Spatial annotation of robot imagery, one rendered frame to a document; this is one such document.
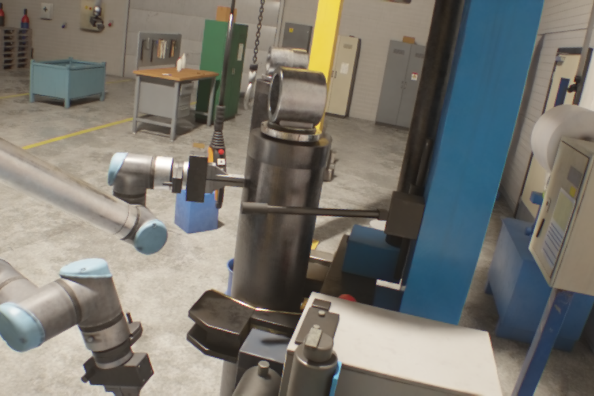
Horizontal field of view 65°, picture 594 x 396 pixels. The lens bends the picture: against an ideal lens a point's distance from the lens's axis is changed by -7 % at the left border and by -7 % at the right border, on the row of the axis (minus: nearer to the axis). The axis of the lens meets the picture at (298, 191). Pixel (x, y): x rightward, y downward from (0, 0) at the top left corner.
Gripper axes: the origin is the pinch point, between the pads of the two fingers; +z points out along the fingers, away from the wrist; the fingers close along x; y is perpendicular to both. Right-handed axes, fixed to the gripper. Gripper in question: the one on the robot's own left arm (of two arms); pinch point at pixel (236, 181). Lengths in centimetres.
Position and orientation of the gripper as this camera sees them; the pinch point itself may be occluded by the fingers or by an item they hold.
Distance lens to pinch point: 137.0
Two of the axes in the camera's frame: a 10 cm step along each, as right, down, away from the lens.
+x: -1.5, 9.4, 3.0
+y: -1.5, -3.3, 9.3
